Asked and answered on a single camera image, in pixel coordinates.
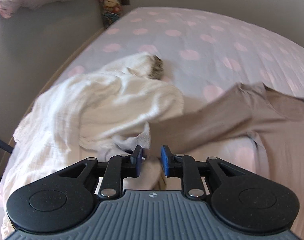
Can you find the small olive striped cloth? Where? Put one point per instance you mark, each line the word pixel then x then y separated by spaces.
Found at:
pixel 155 66

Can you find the white crinkled garment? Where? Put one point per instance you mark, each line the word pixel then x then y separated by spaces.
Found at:
pixel 91 105

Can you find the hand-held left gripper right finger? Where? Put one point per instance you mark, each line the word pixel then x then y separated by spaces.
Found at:
pixel 166 161

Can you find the taupe shirt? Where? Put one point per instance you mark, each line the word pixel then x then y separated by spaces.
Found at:
pixel 217 120

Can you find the clear tube of plush toys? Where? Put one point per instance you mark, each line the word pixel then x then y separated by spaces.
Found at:
pixel 109 2

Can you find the bed with pink dotted sheet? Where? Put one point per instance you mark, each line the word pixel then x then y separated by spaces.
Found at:
pixel 204 42

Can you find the dark wall socket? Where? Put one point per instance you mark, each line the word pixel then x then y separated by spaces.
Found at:
pixel 126 2

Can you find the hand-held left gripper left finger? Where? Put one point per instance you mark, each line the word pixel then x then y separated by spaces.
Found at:
pixel 137 161

